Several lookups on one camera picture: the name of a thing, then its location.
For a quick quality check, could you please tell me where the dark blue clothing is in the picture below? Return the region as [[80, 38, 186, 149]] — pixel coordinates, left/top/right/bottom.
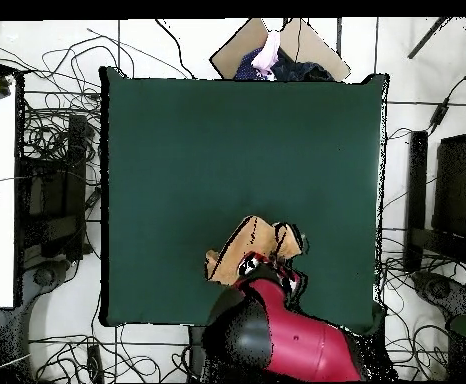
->
[[232, 46, 335, 82]]

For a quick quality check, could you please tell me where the black power strip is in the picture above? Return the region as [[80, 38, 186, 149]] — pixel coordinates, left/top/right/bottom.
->
[[86, 343, 105, 384]]

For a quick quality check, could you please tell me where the brown cardboard box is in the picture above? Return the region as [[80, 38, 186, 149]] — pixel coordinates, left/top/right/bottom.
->
[[209, 17, 352, 82]]

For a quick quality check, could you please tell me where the orange terry towel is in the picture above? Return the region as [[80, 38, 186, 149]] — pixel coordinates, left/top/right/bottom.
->
[[204, 214, 308, 287]]

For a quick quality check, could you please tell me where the single black cable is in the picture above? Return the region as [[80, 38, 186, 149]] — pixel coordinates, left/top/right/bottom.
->
[[154, 17, 196, 80]]

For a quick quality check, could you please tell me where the black cable tangle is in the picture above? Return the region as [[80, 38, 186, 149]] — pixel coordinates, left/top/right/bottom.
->
[[376, 235, 458, 381], [16, 23, 138, 161], [28, 333, 190, 384]]

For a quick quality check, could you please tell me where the black rod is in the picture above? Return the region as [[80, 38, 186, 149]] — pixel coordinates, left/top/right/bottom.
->
[[407, 16, 450, 60]]

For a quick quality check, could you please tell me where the grey chair base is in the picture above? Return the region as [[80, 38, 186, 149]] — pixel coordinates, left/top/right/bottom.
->
[[20, 258, 72, 299], [411, 269, 466, 317]]

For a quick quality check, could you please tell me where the dark green table cloth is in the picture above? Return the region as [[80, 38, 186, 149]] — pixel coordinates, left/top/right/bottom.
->
[[98, 65, 390, 337]]

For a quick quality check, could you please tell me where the black power adapter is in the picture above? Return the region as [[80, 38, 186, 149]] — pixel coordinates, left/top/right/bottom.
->
[[428, 101, 451, 130]]

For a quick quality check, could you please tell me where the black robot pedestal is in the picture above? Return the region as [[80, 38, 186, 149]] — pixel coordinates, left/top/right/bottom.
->
[[188, 325, 208, 381]]

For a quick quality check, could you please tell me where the pink garment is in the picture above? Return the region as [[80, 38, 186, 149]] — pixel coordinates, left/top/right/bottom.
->
[[251, 30, 281, 81]]

